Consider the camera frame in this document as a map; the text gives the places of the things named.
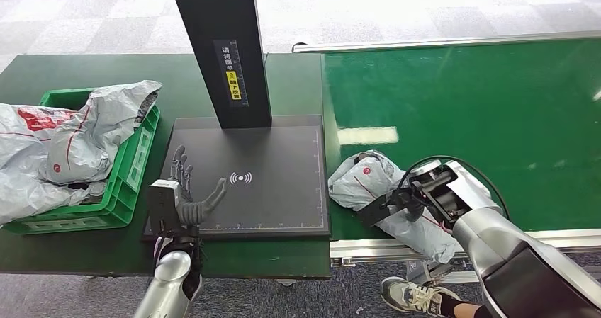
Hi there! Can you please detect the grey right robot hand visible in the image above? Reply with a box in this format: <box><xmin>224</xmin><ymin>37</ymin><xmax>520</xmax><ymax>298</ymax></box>
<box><xmin>385</xmin><ymin>186</ymin><xmax>426</xmax><ymax>223</ymax></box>

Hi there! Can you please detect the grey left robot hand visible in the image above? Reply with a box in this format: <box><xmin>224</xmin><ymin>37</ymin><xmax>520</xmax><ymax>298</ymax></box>
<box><xmin>161</xmin><ymin>145</ymin><xmax>230</xmax><ymax>227</ymax></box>

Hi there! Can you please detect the grey mailer package red print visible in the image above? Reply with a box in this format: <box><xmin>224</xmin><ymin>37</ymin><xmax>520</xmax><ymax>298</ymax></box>
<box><xmin>327</xmin><ymin>149</ymin><xmax>464</xmax><ymax>264</ymax></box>

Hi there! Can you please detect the aluminium conveyor crossbar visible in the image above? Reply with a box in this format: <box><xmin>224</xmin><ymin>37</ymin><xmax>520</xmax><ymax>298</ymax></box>
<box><xmin>405</xmin><ymin>259</ymin><xmax>485</xmax><ymax>285</ymax></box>

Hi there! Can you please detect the crumpled grey mailer package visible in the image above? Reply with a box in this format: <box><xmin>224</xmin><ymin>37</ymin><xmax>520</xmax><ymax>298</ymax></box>
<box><xmin>40</xmin><ymin>80</ymin><xmax>164</xmax><ymax>186</ymax></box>

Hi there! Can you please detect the green conveyor belt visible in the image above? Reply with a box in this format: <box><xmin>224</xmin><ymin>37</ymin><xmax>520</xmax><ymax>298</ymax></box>
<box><xmin>321</xmin><ymin>38</ymin><xmax>601</xmax><ymax>241</ymax></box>

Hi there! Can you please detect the green plastic crate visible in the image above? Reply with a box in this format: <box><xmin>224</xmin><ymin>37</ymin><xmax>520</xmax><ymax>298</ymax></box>
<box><xmin>2</xmin><ymin>88</ymin><xmax>162</xmax><ymax>236</ymax></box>

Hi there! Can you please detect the person's grey sneaker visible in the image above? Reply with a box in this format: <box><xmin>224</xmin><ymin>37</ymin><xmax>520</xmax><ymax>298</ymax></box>
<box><xmin>380</xmin><ymin>276</ymin><xmax>464</xmax><ymax>318</ymax></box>

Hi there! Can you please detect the yellow and black column label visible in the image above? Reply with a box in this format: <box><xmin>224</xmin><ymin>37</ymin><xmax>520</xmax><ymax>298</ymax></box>
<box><xmin>213</xmin><ymin>39</ymin><xmax>249</xmax><ymax>108</ymax></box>

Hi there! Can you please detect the black scanner column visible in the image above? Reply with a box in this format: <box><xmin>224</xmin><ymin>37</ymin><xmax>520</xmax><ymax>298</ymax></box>
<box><xmin>167</xmin><ymin>0</ymin><xmax>274</xmax><ymax>130</ymax></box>

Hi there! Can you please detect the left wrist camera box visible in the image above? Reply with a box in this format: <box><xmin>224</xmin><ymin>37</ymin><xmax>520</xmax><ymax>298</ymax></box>
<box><xmin>147</xmin><ymin>179</ymin><xmax>181</xmax><ymax>237</ymax></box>

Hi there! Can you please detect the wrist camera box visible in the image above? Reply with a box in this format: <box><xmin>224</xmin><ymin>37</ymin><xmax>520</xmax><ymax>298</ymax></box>
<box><xmin>356</xmin><ymin>195</ymin><xmax>395</xmax><ymax>227</ymax></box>
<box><xmin>147</xmin><ymin>179</ymin><xmax>181</xmax><ymax>237</ymax></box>

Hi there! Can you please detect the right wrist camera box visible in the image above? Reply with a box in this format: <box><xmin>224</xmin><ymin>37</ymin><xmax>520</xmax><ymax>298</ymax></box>
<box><xmin>356</xmin><ymin>195</ymin><xmax>395</xmax><ymax>227</ymax></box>

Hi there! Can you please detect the wide aluminium conveyor side rail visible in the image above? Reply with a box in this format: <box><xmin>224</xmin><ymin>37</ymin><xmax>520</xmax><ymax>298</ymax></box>
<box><xmin>330</xmin><ymin>229</ymin><xmax>601</xmax><ymax>261</ymax></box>

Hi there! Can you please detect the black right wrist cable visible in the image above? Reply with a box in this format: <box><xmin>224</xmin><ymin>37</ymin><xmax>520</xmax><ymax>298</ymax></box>
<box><xmin>396</xmin><ymin>155</ymin><xmax>511</xmax><ymax>220</ymax></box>

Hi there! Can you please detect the black scanner base plate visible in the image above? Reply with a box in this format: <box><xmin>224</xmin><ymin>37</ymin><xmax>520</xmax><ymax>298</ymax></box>
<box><xmin>142</xmin><ymin>115</ymin><xmax>332</xmax><ymax>241</ymax></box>

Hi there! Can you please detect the thin aluminium conveyor side rail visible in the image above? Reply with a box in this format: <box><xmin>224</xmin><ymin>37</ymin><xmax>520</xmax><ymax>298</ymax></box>
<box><xmin>291</xmin><ymin>29</ymin><xmax>601</xmax><ymax>54</ymax></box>

